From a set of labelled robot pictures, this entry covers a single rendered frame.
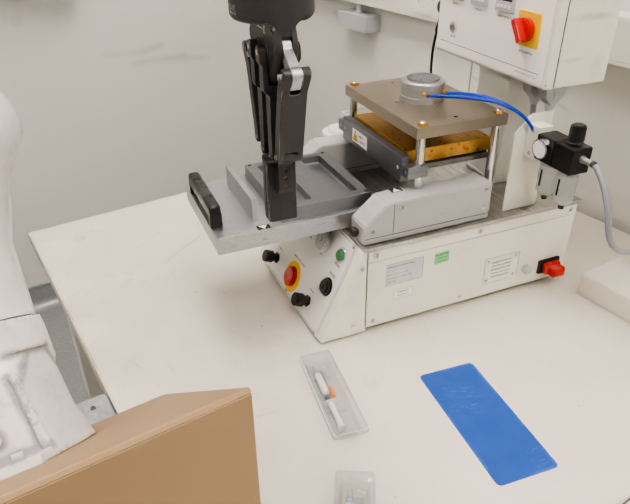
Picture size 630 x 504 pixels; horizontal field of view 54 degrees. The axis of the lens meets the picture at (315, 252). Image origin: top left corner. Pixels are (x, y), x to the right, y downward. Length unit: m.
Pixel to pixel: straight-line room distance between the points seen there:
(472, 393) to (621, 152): 0.75
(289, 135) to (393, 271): 0.55
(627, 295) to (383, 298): 0.45
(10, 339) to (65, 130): 1.80
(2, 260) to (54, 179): 1.79
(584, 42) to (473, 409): 0.62
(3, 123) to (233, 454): 0.39
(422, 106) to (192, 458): 0.76
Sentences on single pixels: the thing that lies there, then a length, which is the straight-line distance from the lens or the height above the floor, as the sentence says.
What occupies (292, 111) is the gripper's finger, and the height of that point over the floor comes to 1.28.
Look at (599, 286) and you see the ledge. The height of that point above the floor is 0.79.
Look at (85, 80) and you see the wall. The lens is 2.40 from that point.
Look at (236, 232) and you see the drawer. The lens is 0.99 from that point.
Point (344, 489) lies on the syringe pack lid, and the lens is 0.86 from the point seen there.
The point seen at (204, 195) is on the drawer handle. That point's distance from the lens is 1.03.
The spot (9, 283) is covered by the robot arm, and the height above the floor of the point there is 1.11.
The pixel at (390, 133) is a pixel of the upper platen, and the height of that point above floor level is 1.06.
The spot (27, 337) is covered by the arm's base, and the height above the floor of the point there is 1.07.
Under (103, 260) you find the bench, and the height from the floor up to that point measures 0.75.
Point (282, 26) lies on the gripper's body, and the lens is 0.54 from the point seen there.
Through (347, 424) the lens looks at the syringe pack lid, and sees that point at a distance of 0.93.
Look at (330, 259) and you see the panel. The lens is 1.09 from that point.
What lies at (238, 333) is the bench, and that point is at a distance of 1.13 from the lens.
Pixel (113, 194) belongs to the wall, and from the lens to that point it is 2.55.
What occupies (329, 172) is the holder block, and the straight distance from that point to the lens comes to 1.16.
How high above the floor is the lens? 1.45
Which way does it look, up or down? 31 degrees down
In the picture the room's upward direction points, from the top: 1 degrees counter-clockwise
